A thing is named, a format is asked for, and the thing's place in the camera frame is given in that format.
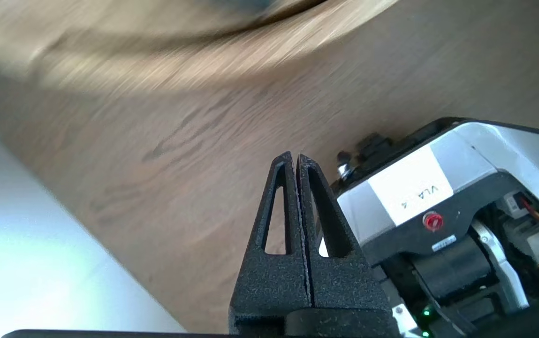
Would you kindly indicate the grey black robot base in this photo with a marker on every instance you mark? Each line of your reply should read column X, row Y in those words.
column 461, row 188

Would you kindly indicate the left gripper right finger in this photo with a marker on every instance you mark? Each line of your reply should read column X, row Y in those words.
column 344, row 286

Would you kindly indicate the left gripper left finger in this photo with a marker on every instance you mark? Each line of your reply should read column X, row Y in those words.
column 269, row 286

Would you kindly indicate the round wooden side table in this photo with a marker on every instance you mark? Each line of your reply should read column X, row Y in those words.
column 180, row 47

